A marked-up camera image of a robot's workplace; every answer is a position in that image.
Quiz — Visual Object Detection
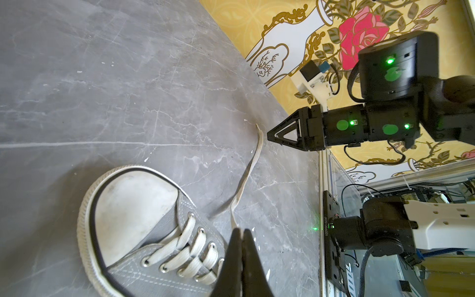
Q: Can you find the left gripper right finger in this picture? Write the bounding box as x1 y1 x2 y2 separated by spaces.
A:
242 229 273 297

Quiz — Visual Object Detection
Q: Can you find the grey canvas sneaker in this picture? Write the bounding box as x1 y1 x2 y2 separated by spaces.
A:
77 165 227 297

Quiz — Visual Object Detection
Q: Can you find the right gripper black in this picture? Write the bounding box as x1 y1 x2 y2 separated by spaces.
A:
267 100 421 151

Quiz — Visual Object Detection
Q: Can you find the white shoelace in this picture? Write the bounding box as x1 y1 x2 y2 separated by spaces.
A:
140 124 265 287

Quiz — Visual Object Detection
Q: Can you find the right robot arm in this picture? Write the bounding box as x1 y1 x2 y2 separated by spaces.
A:
267 31 475 288

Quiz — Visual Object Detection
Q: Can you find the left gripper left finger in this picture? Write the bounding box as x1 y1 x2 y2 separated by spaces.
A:
211 228 242 297

